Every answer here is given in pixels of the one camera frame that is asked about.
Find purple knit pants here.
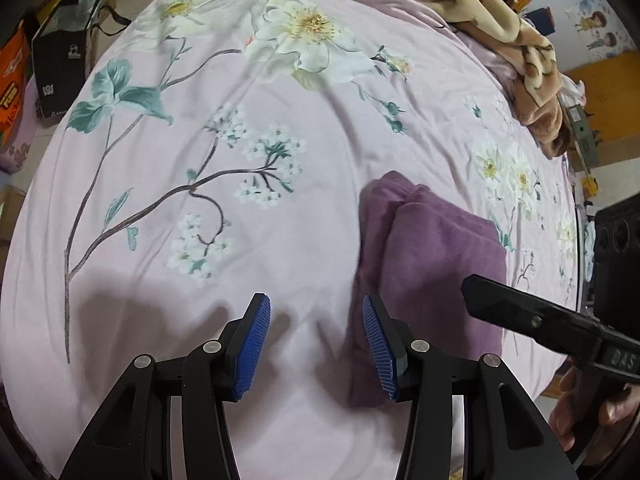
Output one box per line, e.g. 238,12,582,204
349,171,506,408

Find person's right hand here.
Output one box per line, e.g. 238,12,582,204
549,365,639,466

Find grey DUSTO shoe box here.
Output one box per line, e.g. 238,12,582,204
564,104,599,172

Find pink floral duvet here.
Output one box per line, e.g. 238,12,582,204
1,0,577,479

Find brown cardboard box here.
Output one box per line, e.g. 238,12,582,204
0,184,26,243

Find black bag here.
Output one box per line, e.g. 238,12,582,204
32,0,131,119

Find brown fleece blanket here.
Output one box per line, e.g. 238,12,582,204
416,0,570,158

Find orange cardboard box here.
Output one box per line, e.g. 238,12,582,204
0,21,29,150

